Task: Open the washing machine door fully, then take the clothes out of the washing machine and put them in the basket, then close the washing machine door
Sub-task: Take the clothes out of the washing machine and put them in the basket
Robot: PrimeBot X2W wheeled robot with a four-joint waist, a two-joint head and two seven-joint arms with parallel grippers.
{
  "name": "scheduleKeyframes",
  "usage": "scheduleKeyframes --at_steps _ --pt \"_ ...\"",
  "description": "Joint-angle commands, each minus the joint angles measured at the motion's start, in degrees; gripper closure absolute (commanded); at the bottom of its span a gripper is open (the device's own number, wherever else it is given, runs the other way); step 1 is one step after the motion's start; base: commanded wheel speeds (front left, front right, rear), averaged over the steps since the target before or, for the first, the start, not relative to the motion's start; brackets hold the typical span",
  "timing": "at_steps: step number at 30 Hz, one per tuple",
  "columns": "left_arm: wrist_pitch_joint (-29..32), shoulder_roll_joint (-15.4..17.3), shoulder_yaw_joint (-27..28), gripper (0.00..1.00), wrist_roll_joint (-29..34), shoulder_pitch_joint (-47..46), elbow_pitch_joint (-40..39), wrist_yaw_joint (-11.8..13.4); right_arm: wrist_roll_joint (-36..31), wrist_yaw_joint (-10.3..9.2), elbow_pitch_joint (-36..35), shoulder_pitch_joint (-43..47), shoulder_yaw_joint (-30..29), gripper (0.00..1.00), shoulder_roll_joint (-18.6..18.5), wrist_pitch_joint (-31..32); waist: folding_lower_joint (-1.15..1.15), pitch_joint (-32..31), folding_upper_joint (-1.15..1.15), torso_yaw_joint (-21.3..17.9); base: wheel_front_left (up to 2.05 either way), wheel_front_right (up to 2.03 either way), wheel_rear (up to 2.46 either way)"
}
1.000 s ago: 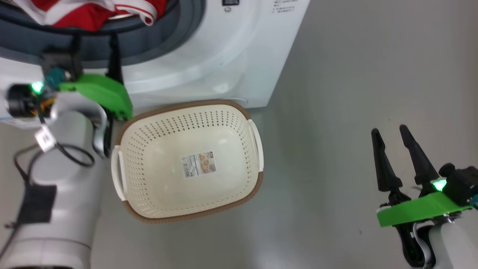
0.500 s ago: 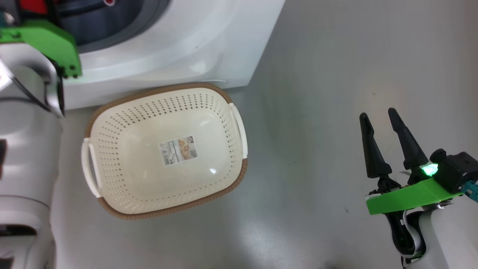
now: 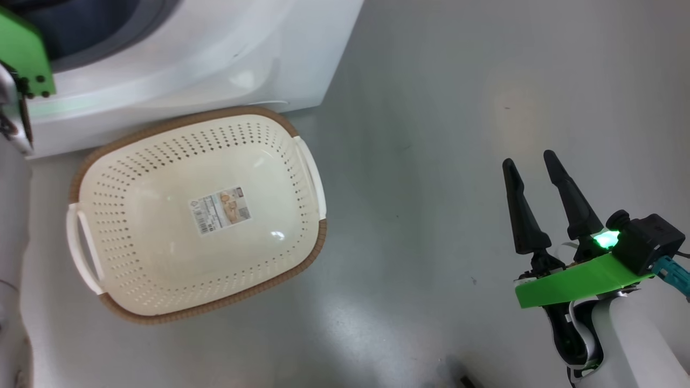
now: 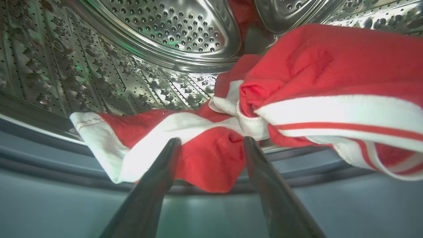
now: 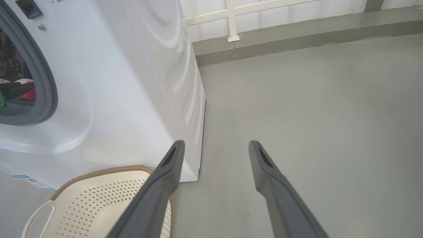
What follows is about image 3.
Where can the basket product label sticker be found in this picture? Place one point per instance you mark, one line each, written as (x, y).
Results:
(221, 210)

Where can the grey rubber door gasket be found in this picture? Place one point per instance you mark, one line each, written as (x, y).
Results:
(108, 37)

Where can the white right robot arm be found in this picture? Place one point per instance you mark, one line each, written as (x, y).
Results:
(636, 345)

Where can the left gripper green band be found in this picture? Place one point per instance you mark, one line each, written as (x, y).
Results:
(21, 59)

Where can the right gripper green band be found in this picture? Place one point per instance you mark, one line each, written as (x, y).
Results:
(571, 283)

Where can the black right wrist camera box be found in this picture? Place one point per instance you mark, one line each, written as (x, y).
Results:
(649, 240)

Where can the cream perforated laundry basket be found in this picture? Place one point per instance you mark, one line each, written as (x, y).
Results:
(161, 253)

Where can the round drain filter cover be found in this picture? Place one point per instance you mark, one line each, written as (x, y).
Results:
(269, 103)

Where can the white washing machine body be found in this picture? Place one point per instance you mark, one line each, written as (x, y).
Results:
(215, 59)

